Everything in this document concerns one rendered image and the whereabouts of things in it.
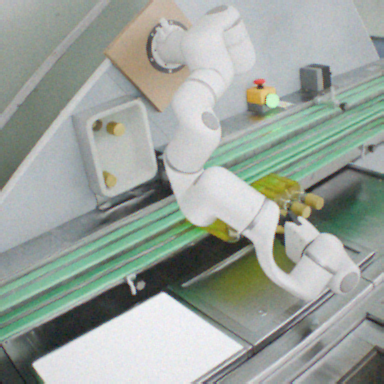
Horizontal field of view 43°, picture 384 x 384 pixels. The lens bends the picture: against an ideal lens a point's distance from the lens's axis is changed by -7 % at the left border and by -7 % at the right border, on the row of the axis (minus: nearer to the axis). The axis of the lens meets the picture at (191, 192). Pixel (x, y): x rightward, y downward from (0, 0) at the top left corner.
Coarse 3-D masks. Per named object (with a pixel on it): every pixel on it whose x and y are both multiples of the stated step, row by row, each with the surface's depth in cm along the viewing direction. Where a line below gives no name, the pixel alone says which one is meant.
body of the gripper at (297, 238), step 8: (288, 224) 118; (304, 224) 116; (288, 232) 118; (296, 232) 115; (304, 232) 114; (312, 232) 113; (288, 240) 119; (296, 240) 115; (304, 240) 112; (312, 240) 112; (288, 248) 120; (296, 248) 116; (304, 248) 112; (288, 256) 122; (296, 256) 117
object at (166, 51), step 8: (160, 32) 133; (168, 32) 135; (176, 32) 133; (184, 32) 131; (160, 40) 135; (168, 40) 133; (176, 40) 130; (152, 48) 136; (160, 48) 136; (168, 48) 133; (176, 48) 130; (160, 56) 138; (168, 56) 135; (176, 56) 132; (160, 64) 139; (168, 64) 141; (176, 64) 142; (184, 64) 134
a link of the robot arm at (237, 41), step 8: (240, 24) 113; (224, 32) 112; (232, 32) 113; (240, 32) 114; (224, 40) 114; (232, 40) 114; (240, 40) 115; (248, 40) 116; (232, 48) 115; (240, 48) 115; (248, 48) 117; (232, 56) 116; (240, 56) 116; (248, 56) 117; (240, 64) 118; (248, 64) 118; (240, 72) 120
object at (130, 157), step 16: (112, 112) 128; (128, 112) 138; (144, 112) 133; (128, 128) 140; (144, 128) 136; (96, 144) 135; (112, 144) 138; (128, 144) 142; (144, 144) 139; (96, 160) 129; (112, 160) 140; (128, 160) 143; (144, 160) 142; (128, 176) 141; (144, 176) 140; (112, 192) 134
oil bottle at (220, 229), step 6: (216, 222) 133; (222, 222) 132; (204, 228) 139; (210, 228) 137; (216, 228) 134; (222, 228) 132; (228, 228) 130; (216, 234) 135; (222, 234) 133; (228, 234) 131; (234, 234) 130; (228, 240) 132; (234, 240) 131
